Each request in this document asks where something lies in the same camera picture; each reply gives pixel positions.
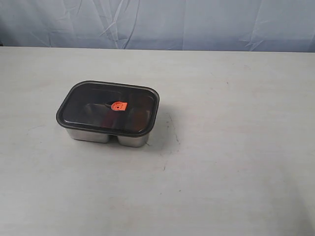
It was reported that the lunch box lid orange seal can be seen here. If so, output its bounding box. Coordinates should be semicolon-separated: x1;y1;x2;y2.
56;81;159;138

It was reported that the steel two-compartment lunch box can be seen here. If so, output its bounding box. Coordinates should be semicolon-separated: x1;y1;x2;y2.
66;129;150;148

